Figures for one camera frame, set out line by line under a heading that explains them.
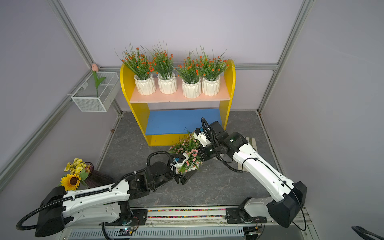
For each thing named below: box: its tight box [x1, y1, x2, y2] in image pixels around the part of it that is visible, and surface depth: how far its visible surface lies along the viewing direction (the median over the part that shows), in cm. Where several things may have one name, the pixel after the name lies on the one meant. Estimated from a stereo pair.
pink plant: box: [169, 131, 203, 175], surface depth 64 cm
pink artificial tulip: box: [91, 63, 106, 98], surface depth 91 cm
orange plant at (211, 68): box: [199, 45, 230, 96], surface depth 66 cm
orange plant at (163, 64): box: [151, 40, 178, 95], surface depth 70 cm
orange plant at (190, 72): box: [177, 50, 203, 99], surface depth 68 cm
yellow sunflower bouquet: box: [58, 158, 89, 191], surface depth 64 cm
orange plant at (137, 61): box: [115, 43, 158, 96], surface depth 68 cm
